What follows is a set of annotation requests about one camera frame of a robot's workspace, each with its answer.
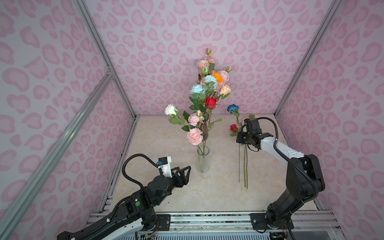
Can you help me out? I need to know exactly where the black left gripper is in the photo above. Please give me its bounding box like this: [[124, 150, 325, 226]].
[[155, 165, 191, 207]]

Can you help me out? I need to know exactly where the tall clear ribbed glass vase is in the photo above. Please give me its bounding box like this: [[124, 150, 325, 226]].
[[196, 146, 211, 173]]

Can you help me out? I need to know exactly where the peach rose stem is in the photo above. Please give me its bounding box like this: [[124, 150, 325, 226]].
[[219, 85, 232, 99]]

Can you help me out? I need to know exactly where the red rose stem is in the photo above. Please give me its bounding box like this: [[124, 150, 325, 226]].
[[230, 124, 248, 189], [203, 97, 219, 154]]

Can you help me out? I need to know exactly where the white rose spray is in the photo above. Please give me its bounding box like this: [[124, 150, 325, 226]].
[[165, 104, 190, 132]]

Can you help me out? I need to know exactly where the orange flower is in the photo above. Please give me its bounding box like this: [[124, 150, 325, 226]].
[[211, 72, 223, 84]]

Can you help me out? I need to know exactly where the pink peony flower spray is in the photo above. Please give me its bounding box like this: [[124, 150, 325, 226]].
[[218, 70, 230, 89]]

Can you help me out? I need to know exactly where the light blue flower spray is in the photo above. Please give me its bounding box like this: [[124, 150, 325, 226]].
[[189, 64, 219, 116]]

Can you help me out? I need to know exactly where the pink rose bud spray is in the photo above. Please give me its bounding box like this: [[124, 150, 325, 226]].
[[196, 49, 215, 70]]

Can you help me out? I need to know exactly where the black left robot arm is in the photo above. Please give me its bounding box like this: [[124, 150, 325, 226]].
[[57, 166, 191, 240]]

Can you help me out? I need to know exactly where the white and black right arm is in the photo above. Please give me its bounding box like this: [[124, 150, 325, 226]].
[[236, 133, 326, 229]]

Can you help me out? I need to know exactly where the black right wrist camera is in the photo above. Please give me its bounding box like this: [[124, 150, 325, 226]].
[[244, 118, 262, 135]]

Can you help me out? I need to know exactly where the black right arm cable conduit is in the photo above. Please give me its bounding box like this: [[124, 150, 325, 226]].
[[254, 116, 319, 196]]

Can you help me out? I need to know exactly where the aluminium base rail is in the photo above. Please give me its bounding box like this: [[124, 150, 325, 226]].
[[85, 209, 340, 240]]

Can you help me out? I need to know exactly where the aluminium diagonal frame bar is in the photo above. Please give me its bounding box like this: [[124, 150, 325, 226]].
[[1, 72, 115, 240]]

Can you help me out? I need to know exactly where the aluminium frame post right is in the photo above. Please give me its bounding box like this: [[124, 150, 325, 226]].
[[274, 0, 344, 118]]

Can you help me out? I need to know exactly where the aluminium frame corner post left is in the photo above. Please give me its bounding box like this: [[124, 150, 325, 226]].
[[73, 0, 137, 120]]

